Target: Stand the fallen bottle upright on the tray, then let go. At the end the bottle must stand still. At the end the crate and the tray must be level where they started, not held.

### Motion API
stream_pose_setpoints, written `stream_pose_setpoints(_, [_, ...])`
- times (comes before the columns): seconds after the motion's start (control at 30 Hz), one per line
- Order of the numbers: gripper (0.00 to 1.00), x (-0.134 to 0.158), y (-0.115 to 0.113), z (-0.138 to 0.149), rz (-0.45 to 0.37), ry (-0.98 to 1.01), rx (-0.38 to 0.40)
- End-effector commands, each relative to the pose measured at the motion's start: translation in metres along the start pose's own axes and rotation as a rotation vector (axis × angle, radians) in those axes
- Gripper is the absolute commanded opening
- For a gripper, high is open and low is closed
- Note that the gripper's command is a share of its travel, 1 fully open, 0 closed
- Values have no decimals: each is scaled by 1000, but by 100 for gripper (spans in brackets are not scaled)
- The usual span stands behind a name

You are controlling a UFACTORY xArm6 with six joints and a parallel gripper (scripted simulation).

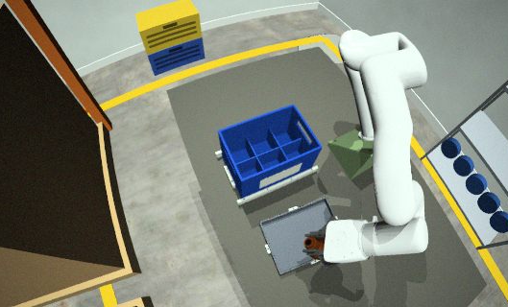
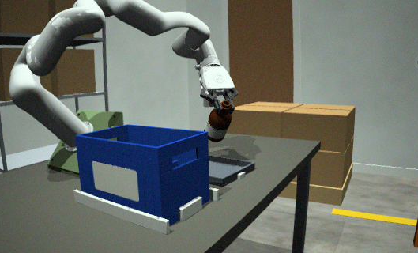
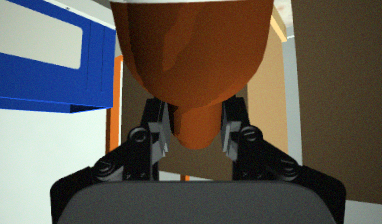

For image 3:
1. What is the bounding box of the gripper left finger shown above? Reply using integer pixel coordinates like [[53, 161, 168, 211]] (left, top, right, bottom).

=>
[[50, 97, 171, 224]]

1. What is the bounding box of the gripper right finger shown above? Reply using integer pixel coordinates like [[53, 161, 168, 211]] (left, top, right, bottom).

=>
[[220, 95, 346, 224]]

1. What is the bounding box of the blue plastic crate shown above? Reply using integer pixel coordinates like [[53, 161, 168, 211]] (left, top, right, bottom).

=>
[[0, 0, 116, 113]]

